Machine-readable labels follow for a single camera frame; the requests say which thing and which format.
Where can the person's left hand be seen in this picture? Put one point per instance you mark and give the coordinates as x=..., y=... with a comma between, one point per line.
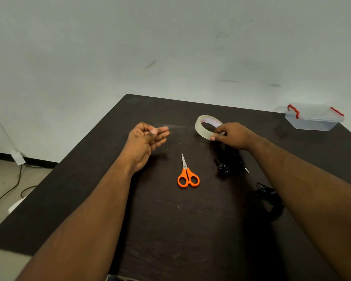
x=141, y=143

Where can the person's right hand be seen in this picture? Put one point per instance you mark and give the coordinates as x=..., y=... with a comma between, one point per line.
x=237, y=136

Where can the clear tape roll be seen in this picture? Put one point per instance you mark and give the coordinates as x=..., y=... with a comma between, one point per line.
x=200, y=128

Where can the clear plastic box red latches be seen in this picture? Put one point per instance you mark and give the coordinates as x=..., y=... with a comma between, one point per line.
x=313, y=122

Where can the person's left forearm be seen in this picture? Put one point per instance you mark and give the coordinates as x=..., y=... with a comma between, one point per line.
x=82, y=231

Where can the person's right forearm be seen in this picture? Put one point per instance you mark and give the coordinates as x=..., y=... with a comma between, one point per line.
x=310, y=187

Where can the black skirting board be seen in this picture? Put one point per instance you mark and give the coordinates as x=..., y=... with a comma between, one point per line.
x=38, y=162

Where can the white curved floor object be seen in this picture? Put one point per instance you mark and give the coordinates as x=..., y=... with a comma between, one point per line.
x=16, y=205

